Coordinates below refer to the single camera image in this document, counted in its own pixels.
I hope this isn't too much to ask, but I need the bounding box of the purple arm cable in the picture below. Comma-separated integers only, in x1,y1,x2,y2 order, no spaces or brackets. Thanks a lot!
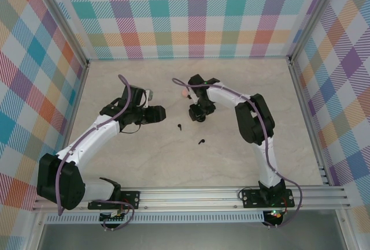
56,74,135,231
172,77,303,229

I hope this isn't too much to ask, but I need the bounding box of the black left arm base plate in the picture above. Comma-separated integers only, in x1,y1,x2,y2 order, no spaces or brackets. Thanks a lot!
88,191,141,211

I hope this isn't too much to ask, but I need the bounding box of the aluminium frame post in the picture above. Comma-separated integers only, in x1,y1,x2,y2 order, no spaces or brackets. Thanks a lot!
28,0,90,69
288,0,347,63

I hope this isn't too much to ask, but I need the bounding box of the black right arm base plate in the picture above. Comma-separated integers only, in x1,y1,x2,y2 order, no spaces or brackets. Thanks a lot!
241,189,295,209

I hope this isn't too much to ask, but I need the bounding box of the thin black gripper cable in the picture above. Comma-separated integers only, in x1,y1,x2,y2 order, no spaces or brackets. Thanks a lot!
119,122,142,135

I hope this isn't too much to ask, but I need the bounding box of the aluminium table side rail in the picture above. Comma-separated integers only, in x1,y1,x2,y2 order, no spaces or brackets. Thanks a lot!
49,61,90,190
288,58,332,186

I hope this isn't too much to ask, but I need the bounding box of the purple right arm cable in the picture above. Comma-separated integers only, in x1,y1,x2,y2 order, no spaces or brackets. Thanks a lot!
172,77,303,229

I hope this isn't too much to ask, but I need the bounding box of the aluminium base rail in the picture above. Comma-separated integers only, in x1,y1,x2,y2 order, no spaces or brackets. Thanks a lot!
31,185,352,212

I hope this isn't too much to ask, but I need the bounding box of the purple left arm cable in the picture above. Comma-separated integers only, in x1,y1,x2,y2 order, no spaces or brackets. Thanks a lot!
56,74,135,231

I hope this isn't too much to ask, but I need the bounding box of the white slotted cable duct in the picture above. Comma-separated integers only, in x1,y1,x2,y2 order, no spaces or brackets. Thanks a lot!
45,214,266,225

